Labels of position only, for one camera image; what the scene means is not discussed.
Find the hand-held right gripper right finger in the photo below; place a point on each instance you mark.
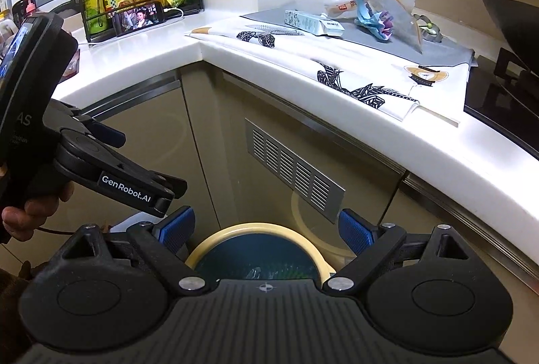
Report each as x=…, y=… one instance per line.
x=356, y=231

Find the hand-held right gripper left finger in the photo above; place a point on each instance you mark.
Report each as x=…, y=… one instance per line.
x=179, y=227

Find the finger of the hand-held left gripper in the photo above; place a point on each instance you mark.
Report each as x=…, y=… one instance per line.
x=107, y=134
x=126, y=183

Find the round yellow-rimmed trash bin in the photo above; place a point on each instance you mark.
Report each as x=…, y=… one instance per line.
x=252, y=258

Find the person's left hand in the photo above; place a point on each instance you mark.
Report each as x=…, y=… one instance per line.
x=38, y=212

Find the small red-cap bottle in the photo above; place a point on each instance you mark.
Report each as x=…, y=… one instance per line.
x=29, y=6

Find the metal cabinet vent grille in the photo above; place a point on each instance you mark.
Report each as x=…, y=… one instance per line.
x=290, y=168

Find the beige kitchen cabinet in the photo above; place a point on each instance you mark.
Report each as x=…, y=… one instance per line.
x=210, y=124

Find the black smartphone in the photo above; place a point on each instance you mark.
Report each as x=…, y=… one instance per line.
x=139, y=18

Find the wooden chopstick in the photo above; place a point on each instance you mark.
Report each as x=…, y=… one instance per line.
x=438, y=115

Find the white printed cloth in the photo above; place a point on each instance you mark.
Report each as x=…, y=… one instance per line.
x=294, y=60

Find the grey mat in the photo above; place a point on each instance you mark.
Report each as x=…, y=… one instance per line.
x=370, y=48

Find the black gas stove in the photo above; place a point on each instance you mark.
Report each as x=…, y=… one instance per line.
x=492, y=102

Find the blue purple crumpled wrapper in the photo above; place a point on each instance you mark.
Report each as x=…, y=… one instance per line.
x=374, y=20

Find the pale green toothpaste box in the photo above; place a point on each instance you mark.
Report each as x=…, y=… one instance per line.
x=307, y=20

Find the thin wooden skewer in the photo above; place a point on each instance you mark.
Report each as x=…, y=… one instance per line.
x=396, y=1

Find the black wok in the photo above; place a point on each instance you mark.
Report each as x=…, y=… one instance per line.
x=513, y=22

